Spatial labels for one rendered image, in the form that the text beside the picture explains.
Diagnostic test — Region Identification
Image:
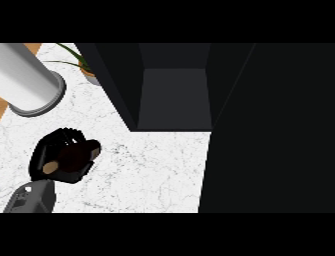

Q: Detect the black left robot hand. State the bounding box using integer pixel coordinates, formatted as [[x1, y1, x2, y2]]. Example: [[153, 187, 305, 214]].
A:
[[28, 127, 103, 185]]

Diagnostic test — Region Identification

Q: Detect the dark grey open cabinet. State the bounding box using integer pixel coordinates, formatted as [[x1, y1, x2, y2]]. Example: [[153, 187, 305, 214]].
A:
[[73, 42, 256, 133]]

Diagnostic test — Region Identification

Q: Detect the dark grey cabinet door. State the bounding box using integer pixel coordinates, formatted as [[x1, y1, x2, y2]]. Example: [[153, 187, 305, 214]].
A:
[[196, 42, 335, 214]]

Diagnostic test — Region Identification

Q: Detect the potted green plant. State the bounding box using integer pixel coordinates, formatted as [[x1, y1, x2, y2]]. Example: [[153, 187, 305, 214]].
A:
[[42, 42, 101, 87]]

